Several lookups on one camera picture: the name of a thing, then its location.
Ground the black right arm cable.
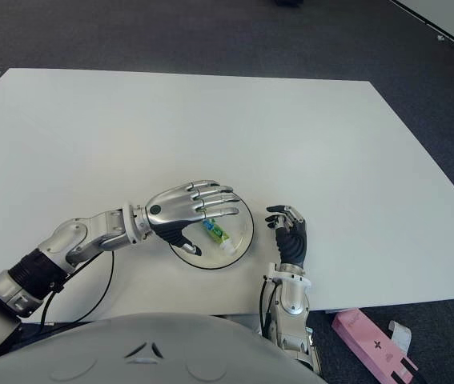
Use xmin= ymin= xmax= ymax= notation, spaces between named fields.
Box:
xmin=260 ymin=275 xmax=282 ymax=335

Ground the grey robot torso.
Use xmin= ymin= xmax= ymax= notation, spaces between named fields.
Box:
xmin=0 ymin=314 xmax=327 ymax=384

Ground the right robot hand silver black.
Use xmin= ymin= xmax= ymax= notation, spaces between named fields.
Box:
xmin=265 ymin=204 xmax=308 ymax=268

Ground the white desk panel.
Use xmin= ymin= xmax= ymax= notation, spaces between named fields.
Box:
xmin=388 ymin=0 xmax=454 ymax=61

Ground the pink cardboard box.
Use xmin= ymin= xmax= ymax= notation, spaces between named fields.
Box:
xmin=331 ymin=307 xmax=420 ymax=384

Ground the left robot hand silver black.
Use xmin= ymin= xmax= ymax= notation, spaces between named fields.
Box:
xmin=145 ymin=179 xmax=240 ymax=257

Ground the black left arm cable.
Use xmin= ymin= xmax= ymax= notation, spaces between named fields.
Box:
xmin=40 ymin=250 xmax=115 ymax=327

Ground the green white toothpaste tube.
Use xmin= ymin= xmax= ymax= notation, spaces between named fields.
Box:
xmin=201 ymin=218 xmax=236 ymax=255

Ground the white paper strip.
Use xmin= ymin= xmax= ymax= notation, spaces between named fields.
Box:
xmin=388 ymin=319 xmax=412 ymax=355

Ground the white plate black rim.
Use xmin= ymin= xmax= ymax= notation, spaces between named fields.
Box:
xmin=169 ymin=187 xmax=255 ymax=270

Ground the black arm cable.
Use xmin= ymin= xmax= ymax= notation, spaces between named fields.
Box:
xmin=40 ymin=250 xmax=115 ymax=327
xmin=260 ymin=275 xmax=282 ymax=335

